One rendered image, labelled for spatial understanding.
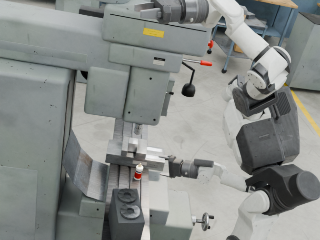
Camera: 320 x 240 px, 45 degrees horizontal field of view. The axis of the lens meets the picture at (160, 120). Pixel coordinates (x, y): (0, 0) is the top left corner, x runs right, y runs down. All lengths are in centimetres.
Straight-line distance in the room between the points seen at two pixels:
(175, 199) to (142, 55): 108
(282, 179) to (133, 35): 85
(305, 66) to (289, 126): 470
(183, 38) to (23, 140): 88
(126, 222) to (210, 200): 200
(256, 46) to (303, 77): 518
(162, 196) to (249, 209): 76
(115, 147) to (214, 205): 154
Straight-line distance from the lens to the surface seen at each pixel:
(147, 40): 173
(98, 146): 399
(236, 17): 126
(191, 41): 174
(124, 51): 176
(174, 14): 121
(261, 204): 163
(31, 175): 205
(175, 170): 201
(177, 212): 243
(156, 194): 232
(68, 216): 231
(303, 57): 626
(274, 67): 127
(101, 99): 187
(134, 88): 186
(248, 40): 126
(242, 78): 178
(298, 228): 383
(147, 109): 191
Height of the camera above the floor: 236
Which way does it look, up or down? 31 degrees down
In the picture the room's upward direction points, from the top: 13 degrees clockwise
